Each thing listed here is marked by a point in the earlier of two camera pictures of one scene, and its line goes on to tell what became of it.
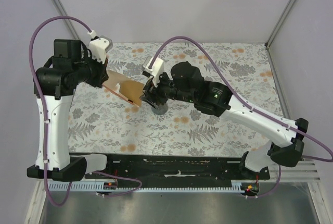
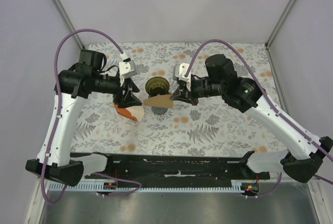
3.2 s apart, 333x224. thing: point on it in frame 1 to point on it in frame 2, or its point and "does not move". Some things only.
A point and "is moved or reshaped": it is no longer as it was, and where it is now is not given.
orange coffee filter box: x=114 y=78 is moved or reshaped
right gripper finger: x=153 y=104 to x=177 y=97
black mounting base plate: x=194 y=171 does not move
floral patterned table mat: x=105 y=124 does not move
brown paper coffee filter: x=132 y=90 is moved or reshaped
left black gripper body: x=97 y=69 to x=118 y=97
